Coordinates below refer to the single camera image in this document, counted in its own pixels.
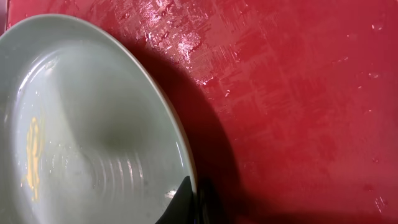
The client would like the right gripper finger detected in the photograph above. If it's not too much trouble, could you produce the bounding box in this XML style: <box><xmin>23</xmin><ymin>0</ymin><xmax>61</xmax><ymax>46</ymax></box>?
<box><xmin>155</xmin><ymin>176</ymin><xmax>196</xmax><ymax>224</ymax></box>

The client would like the light blue plate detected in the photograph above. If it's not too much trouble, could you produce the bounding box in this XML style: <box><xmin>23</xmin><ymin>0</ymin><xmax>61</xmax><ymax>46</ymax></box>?
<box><xmin>1</xmin><ymin>14</ymin><xmax>198</xmax><ymax>223</ymax></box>

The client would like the red plastic tray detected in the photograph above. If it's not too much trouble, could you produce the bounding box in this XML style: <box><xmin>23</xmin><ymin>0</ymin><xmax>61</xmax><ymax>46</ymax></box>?
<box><xmin>7</xmin><ymin>0</ymin><xmax>397</xmax><ymax>223</ymax></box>

